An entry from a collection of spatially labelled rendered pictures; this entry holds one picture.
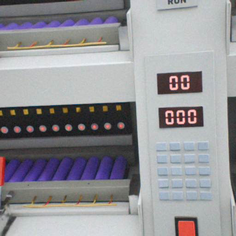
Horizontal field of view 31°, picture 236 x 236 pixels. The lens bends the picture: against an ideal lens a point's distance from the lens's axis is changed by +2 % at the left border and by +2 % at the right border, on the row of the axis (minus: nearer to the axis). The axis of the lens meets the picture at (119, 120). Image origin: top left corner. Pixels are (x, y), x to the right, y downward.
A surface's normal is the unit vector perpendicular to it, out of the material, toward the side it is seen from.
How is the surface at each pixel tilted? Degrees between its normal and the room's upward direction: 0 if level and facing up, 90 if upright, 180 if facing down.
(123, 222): 15
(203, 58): 90
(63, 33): 105
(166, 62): 90
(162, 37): 90
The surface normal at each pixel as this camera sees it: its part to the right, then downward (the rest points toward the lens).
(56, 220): -0.10, -0.91
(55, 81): -0.14, 0.40
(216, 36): -0.16, 0.15
